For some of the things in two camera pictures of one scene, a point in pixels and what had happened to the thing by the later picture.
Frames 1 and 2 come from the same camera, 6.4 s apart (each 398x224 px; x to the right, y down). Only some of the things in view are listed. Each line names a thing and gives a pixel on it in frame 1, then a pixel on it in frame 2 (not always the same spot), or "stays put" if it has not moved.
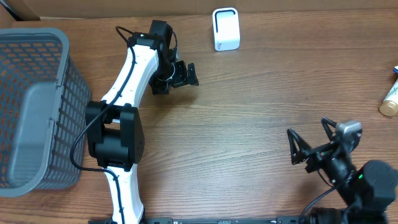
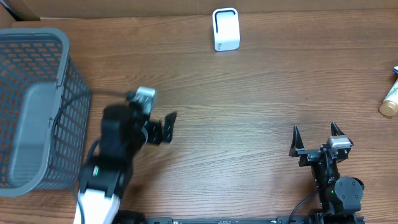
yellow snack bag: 395,69 stays put
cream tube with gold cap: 389,106 stays put
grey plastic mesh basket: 45,101 stays put
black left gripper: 157,84 -> 156,129
